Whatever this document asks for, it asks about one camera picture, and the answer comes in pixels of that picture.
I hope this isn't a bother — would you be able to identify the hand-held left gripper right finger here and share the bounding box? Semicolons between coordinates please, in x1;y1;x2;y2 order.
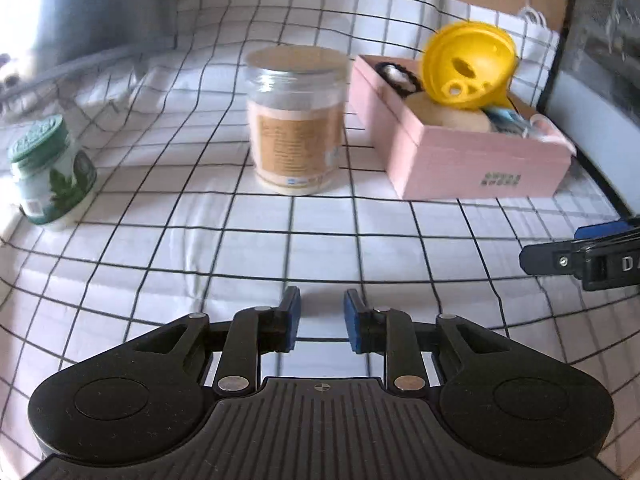
342;288;518;396

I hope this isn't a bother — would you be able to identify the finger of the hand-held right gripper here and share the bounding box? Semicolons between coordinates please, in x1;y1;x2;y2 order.
574;217;640;242
519;241;587;275

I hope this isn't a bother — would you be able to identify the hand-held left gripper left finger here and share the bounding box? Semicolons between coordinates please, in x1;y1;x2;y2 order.
127;285;302;398

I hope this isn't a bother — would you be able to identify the pink box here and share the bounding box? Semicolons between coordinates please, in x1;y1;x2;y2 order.
350;54;577;201

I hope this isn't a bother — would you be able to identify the beige zip pouch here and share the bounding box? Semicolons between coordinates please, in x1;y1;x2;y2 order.
404;92;493;133

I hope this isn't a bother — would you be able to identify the white black checkered cloth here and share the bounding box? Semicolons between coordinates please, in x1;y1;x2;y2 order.
0;0;640;480

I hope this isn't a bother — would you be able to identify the blue face mask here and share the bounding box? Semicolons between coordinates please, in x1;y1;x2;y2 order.
482;106;531;136

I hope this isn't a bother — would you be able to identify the clear jar tan label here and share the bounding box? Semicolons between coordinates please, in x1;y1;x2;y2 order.
244;46;349;196

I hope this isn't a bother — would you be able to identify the yellow plastic funnel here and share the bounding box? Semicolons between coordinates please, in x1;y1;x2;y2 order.
422;21;518;111

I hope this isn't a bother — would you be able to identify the black scrunchie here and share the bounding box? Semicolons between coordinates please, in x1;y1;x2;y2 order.
375;61;426;95

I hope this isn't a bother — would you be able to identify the green lid jar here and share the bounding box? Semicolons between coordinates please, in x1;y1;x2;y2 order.
7;114;98;231

